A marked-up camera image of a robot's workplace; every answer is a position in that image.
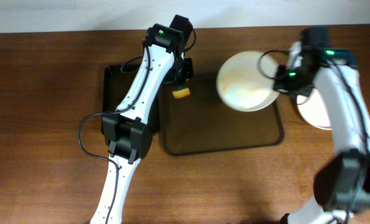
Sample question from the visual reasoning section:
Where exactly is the white plate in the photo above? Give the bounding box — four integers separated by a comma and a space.
216, 50, 279, 112
296, 89, 331, 130

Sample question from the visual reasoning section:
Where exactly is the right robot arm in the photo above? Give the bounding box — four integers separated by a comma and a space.
273, 26, 370, 223

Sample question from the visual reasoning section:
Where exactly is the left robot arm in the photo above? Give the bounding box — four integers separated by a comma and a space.
90, 15, 194, 223

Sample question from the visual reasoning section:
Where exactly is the brown serving tray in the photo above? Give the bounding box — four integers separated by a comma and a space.
158, 74, 285, 156

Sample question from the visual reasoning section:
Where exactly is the black rectangular sponge tray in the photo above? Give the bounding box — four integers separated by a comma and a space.
102, 64, 160, 135

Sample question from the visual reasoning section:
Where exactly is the green and yellow sponge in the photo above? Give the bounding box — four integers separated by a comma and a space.
172, 86, 190, 99

